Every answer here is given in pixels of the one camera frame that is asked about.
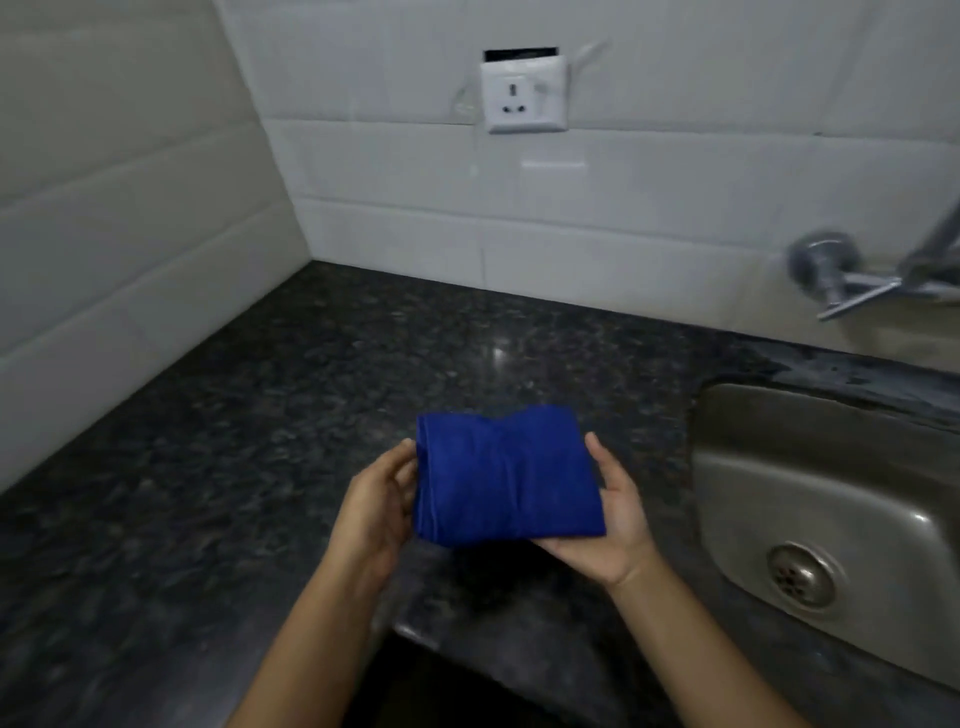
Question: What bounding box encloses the person's right hand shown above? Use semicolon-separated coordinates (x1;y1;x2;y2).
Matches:
534;432;663;591

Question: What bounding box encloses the person's left hand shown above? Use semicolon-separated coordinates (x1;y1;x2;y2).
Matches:
327;438;420;583

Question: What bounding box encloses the blue cloth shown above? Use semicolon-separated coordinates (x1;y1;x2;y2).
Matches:
413;405;607;549

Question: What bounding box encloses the person's left forearm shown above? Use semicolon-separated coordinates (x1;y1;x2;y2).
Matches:
227;558;385;728

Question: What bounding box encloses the person's right forearm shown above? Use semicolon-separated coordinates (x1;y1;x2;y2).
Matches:
613;556;813;728

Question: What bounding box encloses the stainless steel sink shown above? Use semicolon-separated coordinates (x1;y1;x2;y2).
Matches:
688;381;960;691

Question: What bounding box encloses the metal sink drain strainer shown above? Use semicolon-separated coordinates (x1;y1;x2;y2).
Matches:
766;543;838;609

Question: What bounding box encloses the chrome wall tap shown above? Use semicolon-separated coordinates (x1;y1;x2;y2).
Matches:
787;193;960;322

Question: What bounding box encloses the white wall power socket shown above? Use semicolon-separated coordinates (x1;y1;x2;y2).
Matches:
480;57;569;135

